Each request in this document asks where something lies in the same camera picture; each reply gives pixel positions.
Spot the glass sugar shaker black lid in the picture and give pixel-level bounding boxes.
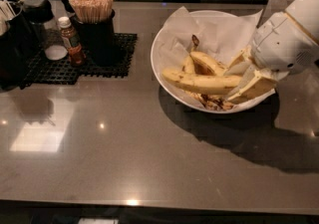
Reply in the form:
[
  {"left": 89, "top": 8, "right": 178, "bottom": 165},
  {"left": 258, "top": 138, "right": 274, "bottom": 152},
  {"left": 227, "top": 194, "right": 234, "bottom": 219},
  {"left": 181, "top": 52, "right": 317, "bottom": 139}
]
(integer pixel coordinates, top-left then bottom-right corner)
[{"left": 23, "top": 0, "right": 68, "bottom": 61}]

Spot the left spotted yellow banana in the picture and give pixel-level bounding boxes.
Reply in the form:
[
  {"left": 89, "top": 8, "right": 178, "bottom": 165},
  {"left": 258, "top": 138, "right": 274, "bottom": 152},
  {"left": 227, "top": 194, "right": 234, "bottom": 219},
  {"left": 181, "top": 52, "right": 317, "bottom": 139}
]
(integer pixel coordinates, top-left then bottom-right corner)
[{"left": 181, "top": 34, "right": 235, "bottom": 112}]

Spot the ripe yellow banana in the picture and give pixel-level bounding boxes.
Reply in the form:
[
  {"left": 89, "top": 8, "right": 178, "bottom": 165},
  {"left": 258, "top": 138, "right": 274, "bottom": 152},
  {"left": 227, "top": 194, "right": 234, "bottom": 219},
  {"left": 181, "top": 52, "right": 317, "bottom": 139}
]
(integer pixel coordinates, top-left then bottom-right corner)
[{"left": 161, "top": 68, "right": 241, "bottom": 95}]

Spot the middle yellow banana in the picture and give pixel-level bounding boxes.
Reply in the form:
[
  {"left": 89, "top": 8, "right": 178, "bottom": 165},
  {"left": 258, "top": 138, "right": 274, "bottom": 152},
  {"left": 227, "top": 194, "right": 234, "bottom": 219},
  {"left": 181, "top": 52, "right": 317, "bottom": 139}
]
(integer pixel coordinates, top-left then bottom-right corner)
[{"left": 190, "top": 51, "right": 226, "bottom": 76}]

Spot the white round bowl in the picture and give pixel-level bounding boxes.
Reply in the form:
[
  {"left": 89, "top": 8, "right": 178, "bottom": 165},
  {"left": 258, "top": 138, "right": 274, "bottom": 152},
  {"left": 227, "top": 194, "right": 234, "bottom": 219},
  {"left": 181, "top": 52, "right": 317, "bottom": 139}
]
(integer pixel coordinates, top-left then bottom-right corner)
[{"left": 151, "top": 7, "right": 277, "bottom": 114}]

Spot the black stir stick cup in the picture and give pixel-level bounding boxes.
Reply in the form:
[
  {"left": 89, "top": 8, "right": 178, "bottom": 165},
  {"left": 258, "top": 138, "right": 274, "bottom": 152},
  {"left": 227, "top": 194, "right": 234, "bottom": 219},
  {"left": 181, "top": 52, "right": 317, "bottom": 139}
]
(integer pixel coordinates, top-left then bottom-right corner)
[{"left": 71, "top": 11, "right": 120, "bottom": 67}]

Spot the black grid mat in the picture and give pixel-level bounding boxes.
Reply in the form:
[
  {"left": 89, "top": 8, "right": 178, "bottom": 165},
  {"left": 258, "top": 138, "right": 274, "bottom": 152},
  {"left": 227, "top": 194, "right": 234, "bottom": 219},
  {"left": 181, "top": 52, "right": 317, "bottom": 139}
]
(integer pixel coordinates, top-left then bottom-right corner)
[{"left": 19, "top": 33, "right": 138, "bottom": 89}]

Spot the bundle of wooden stir sticks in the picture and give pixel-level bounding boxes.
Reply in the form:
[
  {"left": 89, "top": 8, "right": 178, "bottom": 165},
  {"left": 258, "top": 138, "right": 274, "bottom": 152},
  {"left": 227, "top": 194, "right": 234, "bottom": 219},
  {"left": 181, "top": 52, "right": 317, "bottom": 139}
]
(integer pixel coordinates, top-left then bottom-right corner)
[{"left": 69, "top": 0, "right": 114, "bottom": 24}]

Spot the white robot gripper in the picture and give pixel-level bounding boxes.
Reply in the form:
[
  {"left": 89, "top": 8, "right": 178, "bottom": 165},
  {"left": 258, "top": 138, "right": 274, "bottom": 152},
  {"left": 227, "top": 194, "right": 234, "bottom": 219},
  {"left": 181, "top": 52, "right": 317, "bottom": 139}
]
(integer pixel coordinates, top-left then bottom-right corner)
[{"left": 224, "top": 12, "right": 319, "bottom": 105}]

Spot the small brown sauce bottle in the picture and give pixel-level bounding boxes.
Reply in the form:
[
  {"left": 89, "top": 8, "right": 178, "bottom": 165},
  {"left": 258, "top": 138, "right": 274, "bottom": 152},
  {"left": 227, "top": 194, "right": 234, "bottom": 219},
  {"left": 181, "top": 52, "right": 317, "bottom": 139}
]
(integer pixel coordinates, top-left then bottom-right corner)
[{"left": 58, "top": 16, "right": 86, "bottom": 67}]

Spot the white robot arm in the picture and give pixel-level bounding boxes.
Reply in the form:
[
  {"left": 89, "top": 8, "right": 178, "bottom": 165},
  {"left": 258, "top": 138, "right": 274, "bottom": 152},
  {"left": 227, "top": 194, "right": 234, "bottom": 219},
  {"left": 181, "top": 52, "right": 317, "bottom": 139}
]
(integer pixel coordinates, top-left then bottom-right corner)
[{"left": 225, "top": 0, "right": 319, "bottom": 104}]

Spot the white paper bowl liner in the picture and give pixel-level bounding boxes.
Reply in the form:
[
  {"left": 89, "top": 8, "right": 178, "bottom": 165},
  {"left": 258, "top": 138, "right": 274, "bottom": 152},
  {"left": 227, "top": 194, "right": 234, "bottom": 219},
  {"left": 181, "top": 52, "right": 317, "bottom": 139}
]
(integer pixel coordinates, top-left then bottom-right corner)
[{"left": 151, "top": 7, "right": 275, "bottom": 113}]

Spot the black container at left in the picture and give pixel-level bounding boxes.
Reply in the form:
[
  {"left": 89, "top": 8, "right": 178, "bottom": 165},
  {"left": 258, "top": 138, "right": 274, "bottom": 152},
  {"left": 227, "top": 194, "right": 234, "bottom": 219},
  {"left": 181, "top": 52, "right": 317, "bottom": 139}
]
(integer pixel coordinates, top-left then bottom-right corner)
[{"left": 0, "top": 0, "right": 40, "bottom": 87}]

